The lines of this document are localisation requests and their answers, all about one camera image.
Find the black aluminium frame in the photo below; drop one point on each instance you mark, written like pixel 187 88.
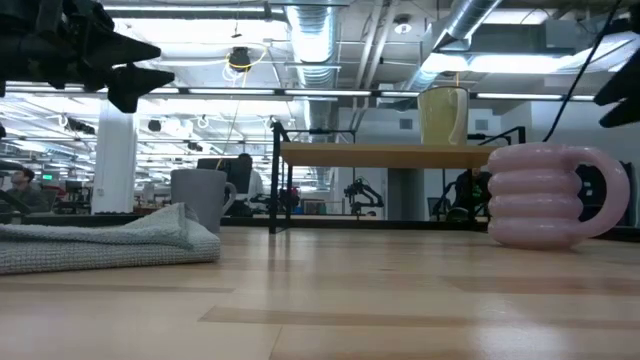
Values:
pixel 75 219
pixel 620 233

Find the grey folded cloth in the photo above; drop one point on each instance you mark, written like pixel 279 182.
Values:
pixel 100 245

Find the white column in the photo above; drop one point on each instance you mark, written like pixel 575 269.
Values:
pixel 114 160

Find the silver ventilation duct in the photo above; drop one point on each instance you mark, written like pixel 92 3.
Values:
pixel 465 20
pixel 315 50

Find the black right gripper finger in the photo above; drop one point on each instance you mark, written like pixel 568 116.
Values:
pixel 627 116
pixel 625 87

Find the wooden shelf black legs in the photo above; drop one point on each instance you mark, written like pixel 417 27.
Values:
pixel 385 155

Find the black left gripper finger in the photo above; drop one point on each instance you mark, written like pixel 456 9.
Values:
pixel 130 85
pixel 120 50

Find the pale yellow mug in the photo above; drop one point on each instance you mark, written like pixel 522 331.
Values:
pixel 440 115

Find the black background robot arm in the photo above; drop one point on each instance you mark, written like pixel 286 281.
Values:
pixel 365 192

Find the grey-blue mug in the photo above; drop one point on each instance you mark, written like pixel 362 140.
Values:
pixel 200 195

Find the dark background monitor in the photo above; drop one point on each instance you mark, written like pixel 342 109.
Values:
pixel 237 172

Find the pink ribbed mug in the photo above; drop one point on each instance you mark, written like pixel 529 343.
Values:
pixel 530 200

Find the black ceiling camera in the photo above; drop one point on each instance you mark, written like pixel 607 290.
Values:
pixel 240 59

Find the person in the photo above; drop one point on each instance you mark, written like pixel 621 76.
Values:
pixel 472 192
pixel 252 185
pixel 27 192

